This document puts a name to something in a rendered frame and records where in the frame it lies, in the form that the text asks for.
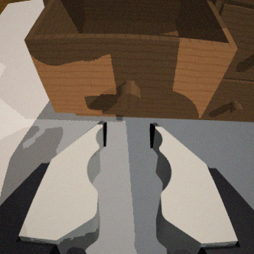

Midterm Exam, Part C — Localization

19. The brown wooden chest of drawers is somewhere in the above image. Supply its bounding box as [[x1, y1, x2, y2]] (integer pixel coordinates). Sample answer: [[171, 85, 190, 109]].
[[43, 0, 254, 122]]

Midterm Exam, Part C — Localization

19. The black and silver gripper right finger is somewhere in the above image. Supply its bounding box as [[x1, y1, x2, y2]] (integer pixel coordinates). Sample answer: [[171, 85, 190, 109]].
[[150, 122, 254, 254]]

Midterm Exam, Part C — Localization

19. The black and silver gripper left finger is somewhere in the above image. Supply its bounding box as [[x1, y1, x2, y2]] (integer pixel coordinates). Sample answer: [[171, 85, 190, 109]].
[[0, 121, 107, 254]]

